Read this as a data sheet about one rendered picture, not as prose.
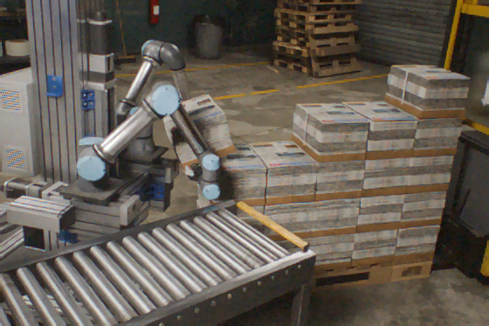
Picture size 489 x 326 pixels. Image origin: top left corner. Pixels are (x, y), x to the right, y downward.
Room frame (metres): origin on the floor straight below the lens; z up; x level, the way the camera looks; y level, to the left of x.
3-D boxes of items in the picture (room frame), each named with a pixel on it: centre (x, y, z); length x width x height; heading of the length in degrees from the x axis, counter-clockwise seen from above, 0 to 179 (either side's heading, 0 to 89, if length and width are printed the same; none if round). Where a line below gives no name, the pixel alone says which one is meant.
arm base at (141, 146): (2.66, 0.57, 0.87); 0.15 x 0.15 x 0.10
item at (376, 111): (2.92, -0.74, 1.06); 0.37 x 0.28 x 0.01; 20
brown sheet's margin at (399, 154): (2.92, -0.75, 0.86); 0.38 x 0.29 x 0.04; 20
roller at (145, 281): (1.57, 0.35, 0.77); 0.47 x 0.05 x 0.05; 39
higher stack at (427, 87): (3.02, -1.03, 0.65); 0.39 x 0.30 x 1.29; 19
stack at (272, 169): (2.79, -0.34, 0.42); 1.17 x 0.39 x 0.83; 109
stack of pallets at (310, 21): (9.58, -1.11, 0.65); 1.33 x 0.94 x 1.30; 133
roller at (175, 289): (1.61, 0.30, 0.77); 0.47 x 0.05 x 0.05; 39
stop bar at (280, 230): (1.94, -0.13, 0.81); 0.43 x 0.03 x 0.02; 39
